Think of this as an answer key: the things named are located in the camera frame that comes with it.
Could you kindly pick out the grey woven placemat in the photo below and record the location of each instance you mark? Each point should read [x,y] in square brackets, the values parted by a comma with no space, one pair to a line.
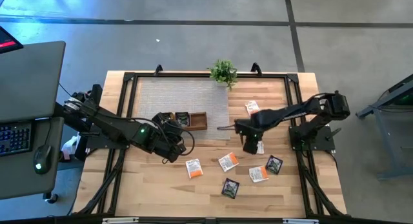
[187,95]

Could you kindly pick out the grey desk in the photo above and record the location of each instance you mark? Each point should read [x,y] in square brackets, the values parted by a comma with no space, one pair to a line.
[19,179]

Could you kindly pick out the orange white tea packet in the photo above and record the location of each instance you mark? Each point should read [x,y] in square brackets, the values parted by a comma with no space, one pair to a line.
[228,161]
[258,174]
[252,106]
[194,168]
[260,148]

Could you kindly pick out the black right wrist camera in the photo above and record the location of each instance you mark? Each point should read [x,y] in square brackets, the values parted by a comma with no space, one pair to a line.
[251,145]

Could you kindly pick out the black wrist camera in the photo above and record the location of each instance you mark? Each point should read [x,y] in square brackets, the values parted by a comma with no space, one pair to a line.
[251,145]
[157,124]

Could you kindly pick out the black caster wheel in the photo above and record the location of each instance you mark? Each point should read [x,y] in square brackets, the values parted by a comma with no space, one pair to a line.
[51,197]

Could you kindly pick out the black backlit keyboard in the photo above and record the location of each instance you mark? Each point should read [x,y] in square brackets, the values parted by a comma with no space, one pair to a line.
[14,138]

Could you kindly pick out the black computer mouse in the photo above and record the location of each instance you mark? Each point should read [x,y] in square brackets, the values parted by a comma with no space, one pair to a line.
[42,159]

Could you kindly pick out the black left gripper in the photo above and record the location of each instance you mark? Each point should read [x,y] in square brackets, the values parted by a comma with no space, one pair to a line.
[166,141]

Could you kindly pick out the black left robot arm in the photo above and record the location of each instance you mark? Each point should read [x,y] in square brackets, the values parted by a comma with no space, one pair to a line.
[113,122]

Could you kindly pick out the dark purple tea packet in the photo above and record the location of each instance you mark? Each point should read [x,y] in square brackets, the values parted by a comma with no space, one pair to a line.
[230,188]
[274,164]
[182,118]

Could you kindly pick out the black rectangular block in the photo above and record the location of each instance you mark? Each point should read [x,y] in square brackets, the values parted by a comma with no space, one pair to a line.
[96,90]

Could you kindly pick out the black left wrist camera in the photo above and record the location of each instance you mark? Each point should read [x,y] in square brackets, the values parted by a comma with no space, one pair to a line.
[157,124]

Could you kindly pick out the white plastic object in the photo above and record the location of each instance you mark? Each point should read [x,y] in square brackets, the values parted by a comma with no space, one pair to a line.
[69,149]

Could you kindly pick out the silver metal bracket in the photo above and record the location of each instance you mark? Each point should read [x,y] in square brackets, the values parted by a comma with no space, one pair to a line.
[300,221]
[120,220]

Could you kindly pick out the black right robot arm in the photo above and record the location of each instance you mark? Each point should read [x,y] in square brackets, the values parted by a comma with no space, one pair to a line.
[290,111]

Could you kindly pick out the black aluminium table frame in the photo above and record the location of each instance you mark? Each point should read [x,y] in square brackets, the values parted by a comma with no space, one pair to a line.
[209,75]

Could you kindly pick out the green plant white pot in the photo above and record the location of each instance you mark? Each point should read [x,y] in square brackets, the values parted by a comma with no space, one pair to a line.
[222,72]

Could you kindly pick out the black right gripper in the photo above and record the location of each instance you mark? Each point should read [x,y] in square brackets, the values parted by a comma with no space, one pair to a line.
[248,125]

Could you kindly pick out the black device red screen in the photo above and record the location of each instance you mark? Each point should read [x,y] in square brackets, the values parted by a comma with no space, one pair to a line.
[8,41]

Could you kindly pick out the brown wooden compartment box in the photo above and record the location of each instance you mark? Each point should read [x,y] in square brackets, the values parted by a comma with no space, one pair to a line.
[198,120]

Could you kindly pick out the grey metal stand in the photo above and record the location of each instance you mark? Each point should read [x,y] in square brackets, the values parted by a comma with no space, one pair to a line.
[384,140]

